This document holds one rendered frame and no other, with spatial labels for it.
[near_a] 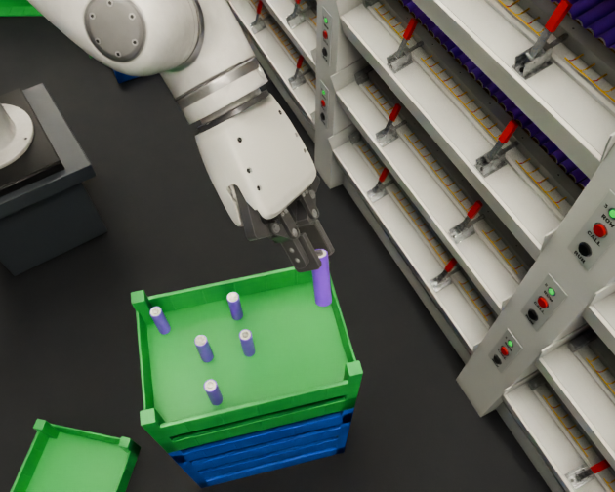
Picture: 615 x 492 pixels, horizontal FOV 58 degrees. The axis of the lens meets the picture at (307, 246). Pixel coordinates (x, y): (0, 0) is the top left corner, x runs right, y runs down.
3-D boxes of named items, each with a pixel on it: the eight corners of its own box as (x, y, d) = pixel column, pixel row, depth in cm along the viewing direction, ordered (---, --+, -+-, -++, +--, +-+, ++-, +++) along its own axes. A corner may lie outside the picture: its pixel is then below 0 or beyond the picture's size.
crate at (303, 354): (154, 441, 78) (140, 426, 71) (143, 314, 88) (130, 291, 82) (358, 392, 82) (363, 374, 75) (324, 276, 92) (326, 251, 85)
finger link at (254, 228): (234, 153, 52) (276, 176, 56) (224, 229, 49) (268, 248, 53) (242, 149, 51) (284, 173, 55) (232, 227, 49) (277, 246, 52)
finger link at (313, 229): (295, 191, 59) (323, 244, 61) (279, 206, 57) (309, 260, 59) (317, 184, 57) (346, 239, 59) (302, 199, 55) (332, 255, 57)
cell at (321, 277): (320, 308, 59) (315, 259, 55) (311, 300, 60) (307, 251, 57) (335, 302, 59) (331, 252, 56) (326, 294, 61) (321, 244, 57)
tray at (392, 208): (472, 357, 114) (473, 340, 102) (335, 159, 144) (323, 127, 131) (557, 307, 114) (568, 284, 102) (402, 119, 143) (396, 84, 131)
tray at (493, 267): (500, 318, 98) (505, 292, 86) (339, 104, 128) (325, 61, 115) (598, 260, 98) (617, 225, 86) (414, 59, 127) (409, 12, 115)
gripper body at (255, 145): (233, 95, 57) (284, 188, 61) (167, 133, 50) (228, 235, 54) (284, 67, 53) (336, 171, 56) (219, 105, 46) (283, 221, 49)
